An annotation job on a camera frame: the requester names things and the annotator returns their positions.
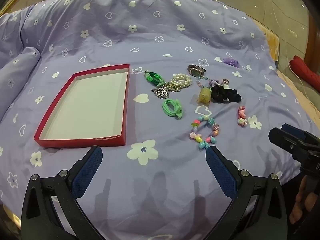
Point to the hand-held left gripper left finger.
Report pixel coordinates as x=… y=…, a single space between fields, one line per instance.
x=86 y=172

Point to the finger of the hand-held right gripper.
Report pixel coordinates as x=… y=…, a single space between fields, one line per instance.
x=296 y=131
x=285 y=138

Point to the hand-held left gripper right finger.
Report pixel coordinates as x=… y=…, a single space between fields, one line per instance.
x=221 y=172

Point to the pink hair clip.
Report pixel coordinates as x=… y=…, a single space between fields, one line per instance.
x=242 y=112

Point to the red shallow box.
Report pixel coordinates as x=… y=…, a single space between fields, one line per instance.
x=82 y=105

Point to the black scrunchie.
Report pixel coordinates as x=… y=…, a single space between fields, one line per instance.
x=220 y=92

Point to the silver wristwatch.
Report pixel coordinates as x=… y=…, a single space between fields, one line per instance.
x=195 y=70

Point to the person's right hand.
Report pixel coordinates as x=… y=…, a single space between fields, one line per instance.
x=298 y=210

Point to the red cushion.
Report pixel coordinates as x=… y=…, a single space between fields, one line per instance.
x=305 y=70

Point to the purple flower hair accessory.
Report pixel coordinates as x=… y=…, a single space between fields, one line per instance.
x=231 y=62

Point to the purple floral blanket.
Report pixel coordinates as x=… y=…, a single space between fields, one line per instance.
x=150 y=42

